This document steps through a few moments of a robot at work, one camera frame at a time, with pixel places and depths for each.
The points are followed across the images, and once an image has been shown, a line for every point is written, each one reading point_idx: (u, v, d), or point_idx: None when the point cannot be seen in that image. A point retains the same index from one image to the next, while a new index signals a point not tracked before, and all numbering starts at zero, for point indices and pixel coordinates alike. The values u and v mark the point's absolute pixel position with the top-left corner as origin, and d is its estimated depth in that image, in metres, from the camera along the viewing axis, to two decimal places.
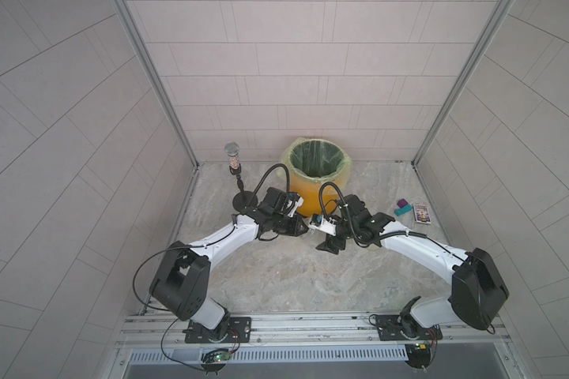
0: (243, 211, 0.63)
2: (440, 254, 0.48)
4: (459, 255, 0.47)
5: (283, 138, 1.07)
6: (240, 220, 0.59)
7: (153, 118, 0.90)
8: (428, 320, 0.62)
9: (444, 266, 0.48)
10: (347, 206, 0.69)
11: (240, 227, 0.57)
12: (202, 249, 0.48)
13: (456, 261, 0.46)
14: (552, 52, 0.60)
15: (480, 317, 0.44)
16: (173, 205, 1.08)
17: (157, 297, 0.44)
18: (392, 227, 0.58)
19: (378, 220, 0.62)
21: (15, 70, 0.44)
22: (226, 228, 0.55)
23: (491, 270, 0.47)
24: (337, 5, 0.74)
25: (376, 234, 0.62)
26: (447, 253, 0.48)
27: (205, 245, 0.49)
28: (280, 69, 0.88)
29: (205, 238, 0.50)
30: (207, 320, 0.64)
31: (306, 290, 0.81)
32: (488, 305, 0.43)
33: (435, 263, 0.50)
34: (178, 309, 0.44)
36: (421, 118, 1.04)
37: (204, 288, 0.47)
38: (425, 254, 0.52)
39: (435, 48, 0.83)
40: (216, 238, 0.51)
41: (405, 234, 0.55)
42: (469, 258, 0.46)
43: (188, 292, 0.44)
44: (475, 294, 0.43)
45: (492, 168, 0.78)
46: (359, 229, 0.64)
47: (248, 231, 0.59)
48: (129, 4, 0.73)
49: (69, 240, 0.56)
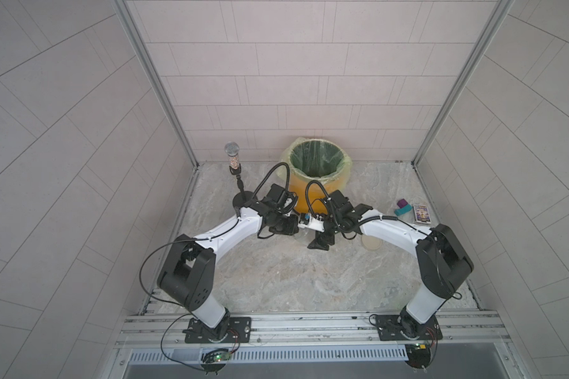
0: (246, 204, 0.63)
2: (407, 230, 0.54)
4: (423, 230, 0.52)
5: (283, 138, 1.07)
6: (243, 212, 0.60)
7: (153, 118, 0.90)
8: (423, 314, 0.63)
9: (411, 242, 0.53)
10: (329, 199, 0.75)
11: (243, 219, 0.57)
12: (208, 242, 0.48)
13: (420, 236, 0.50)
14: (552, 53, 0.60)
15: (442, 286, 0.48)
16: (173, 205, 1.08)
17: (165, 288, 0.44)
18: (368, 214, 0.64)
19: (359, 211, 0.67)
21: (15, 70, 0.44)
22: (229, 222, 0.55)
23: (455, 244, 0.49)
24: (337, 5, 0.74)
25: (356, 221, 0.67)
26: (414, 230, 0.53)
27: (210, 238, 0.49)
28: (281, 69, 0.88)
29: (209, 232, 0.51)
30: (208, 318, 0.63)
31: (306, 290, 0.81)
32: (453, 276, 0.47)
33: (403, 240, 0.55)
34: (186, 300, 0.45)
36: (422, 118, 1.04)
37: (210, 281, 0.49)
38: (394, 234, 0.57)
39: (435, 48, 0.83)
40: (221, 230, 0.52)
41: (378, 219, 0.61)
42: (433, 233, 0.51)
43: (196, 283, 0.44)
44: (436, 264, 0.47)
45: (492, 168, 0.78)
46: (341, 219, 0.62)
47: (252, 223, 0.59)
48: (129, 5, 0.73)
49: (69, 240, 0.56)
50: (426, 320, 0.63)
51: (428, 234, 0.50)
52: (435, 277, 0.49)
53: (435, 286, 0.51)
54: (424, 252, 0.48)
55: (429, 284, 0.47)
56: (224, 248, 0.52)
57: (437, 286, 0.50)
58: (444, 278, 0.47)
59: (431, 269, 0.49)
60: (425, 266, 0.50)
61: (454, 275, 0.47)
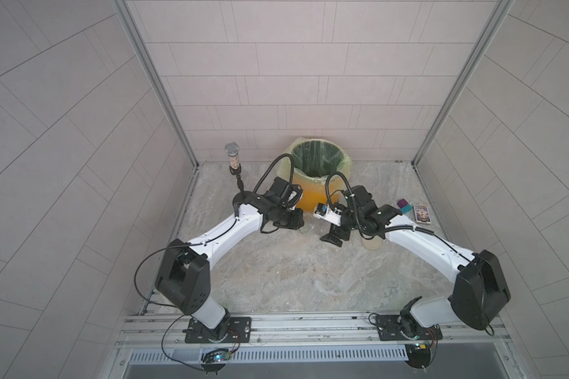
0: (246, 200, 0.60)
2: (446, 253, 0.48)
4: (465, 255, 0.46)
5: (284, 138, 1.08)
6: (243, 211, 0.57)
7: (153, 118, 0.90)
8: (426, 319, 0.63)
9: (450, 265, 0.47)
10: (352, 197, 0.68)
11: (243, 219, 0.55)
12: (201, 247, 0.46)
13: (461, 260, 0.45)
14: (553, 52, 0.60)
15: (478, 317, 0.44)
16: (173, 205, 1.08)
17: (163, 290, 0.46)
18: (398, 221, 0.57)
19: (385, 212, 0.61)
21: (16, 70, 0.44)
22: (227, 223, 0.53)
23: (498, 273, 0.44)
24: (337, 5, 0.74)
25: (382, 226, 0.61)
26: (454, 252, 0.47)
27: (205, 242, 0.47)
28: (280, 69, 0.88)
29: (204, 234, 0.49)
30: (208, 318, 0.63)
31: (306, 290, 0.81)
32: (490, 308, 0.43)
33: (439, 260, 0.50)
34: (182, 304, 0.44)
36: (422, 118, 1.04)
37: (206, 286, 0.47)
38: (431, 252, 0.51)
39: (435, 48, 0.83)
40: (217, 234, 0.50)
41: (412, 230, 0.54)
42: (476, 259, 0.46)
43: (190, 290, 0.44)
44: (479, 295, 0.42)
45: (492, 167, 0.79)
46: (364, 219, 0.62)
47: (251, 223, 0.57)
48: (129, 5, 0.73)
49: (69, 240, 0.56)
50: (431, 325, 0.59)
51: (470, 260, 0.45)
52: (472, 308, 0.44)
53: (469, 314, 0.46)
54: (465, 279, 0.43)
55: (462, 313, 0.47)
56: (222, 250, 0.51)
57: (472, 317, 0.46)
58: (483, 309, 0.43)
59: (470, 299, 0.44)
60: (462, 294, 0.45)
61: (493, 308, 0.43)
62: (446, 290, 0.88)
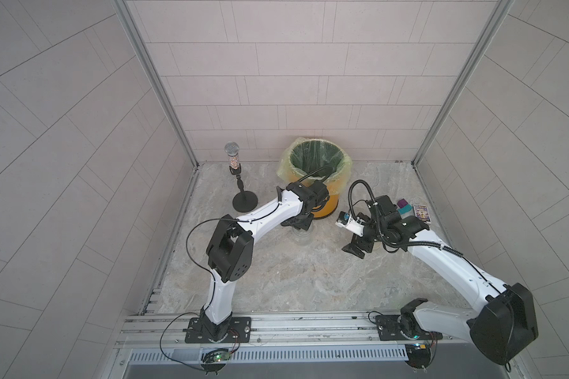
0: (288, 187, 0.64)
2: (474, 279, 0.45)
4: (496, 286, 0.43)
5: (283, 138, 1.07)
6: (284, 197, 0.61)
7: (153, 118, 0.90)
8: (427, 323, 0.62)
9: (477, 294, 0.44)
10: (375, 205, 0.67)
11: (284, 203, 0.59)
12: (247, 224, 0.52)
13: (491, 291, 0.42)
14: (553, 53, 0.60)
15: (500, 353, 0.42)
16: (173, 206, 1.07)
17: (212, 258, 0.55)
18: (425, 235, 0.55)
19: (410, 223, 0.58)
21: (15, 70, 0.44)
22: (271, 204, 0.58)
23: (529, 310, 0.41)
24: (337, 5, 0.74)
25: (406, 238, 0.58)
26: (484, 280, 0.44)
27: (250, 220, 0.53)
28: (280, 69, 0.88)
29: (250, 214, 0.54)
30: (221, 308, 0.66)
31: (306, 290, 0.81)
32: (515, 343, 0.41)
33: (465, 287, 0.47)
34: (227, 272, 0.51)
36: (422, 118, 1.04)
37: (249, 259, 0.54)
38: (455, 275, 0.48)
39: (435, 48, 0.83)
40: (262, 214, 0.55)
41: (438, 248, 0.52)
42: (506, 290, 0.42)
43: (235, 260, 0.50)
44: (506, 331, 0.40)
45: (492, 167, 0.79)
46: (386, 229, 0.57)
47: (292, 208, 0.62)
48: (129, 4, 0.73)
49: (69, 240, 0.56)
50: (431, 328, 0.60)
51: (499, 292, 0.42)
52: (495, 339, 0.42)
53: (487, 344, 0.44)
54: (493, 311, 0.40)
55: (481, 341, 0.45)
56: (263, 232, 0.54)
57: (491, 348, 0.43)
58: (508, 346, 0.40)
59: (495, 331, 0.41)
60: (485, 324, 0.43)
61: (518, 343, 0.41)
62: (446, 290, 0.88)
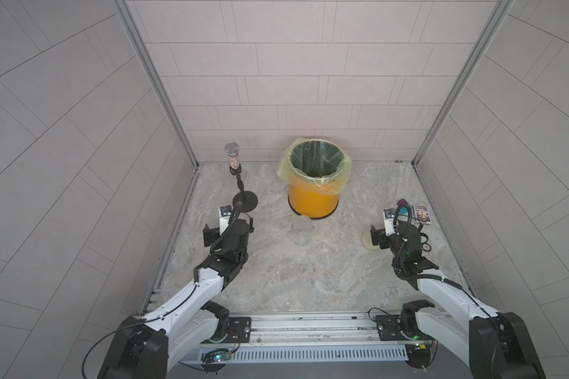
0: (204, 265, 0.59)
2: (466, 304, 0.48)
4: (487, 310, 0.46)
5: (284, 138, 1.08)
6: (202, 276, 0.56)
7: (153, 118, 0.90)
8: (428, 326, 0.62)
9: (467, 315, 0.48)
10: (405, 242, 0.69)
11: (202, 284, 0.54)
12: (159, 322, 0.43)
13: (480, 313, 0.45)
14: (552, 53, 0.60)
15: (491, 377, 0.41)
16: (173, 205, 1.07)
17: None
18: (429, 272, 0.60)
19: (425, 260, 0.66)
21: (16, 70, 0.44)
22: (186, 289, 0.51)
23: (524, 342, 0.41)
24: (337, 5, 0.74)
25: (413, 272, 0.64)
26: (475, 305, 0.47)
27: (162, 317, 0.45)
28: (280, 69, 0.88)
29: (163, 308, 0.46)
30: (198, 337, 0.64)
31: (306, 290, 0.81)
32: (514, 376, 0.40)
33: (459, 310, 0.50)
34: None
36: (422, 118, 1.04)
37: (158, 375, 0.43)
38: (451, 300, 0.52)
39: (435, 48, 0.83)
40: (175, 304, 0.48)
41: (438, 280, 0.57)
42: (500, 320, 0.45)
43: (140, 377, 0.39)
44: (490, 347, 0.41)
45: (492, 167, 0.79)
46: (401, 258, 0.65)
47: (211, 287, 0.56)
48: (129, 4, 0.73)
49: (69, 240, 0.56)
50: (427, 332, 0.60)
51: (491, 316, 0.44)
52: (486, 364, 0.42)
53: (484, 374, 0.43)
54: (485, 320, 0.43)
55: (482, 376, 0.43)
56: (182, 321, 0.49)
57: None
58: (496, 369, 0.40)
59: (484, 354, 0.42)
60: (478, 349, 0.43)
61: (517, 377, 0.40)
62: None
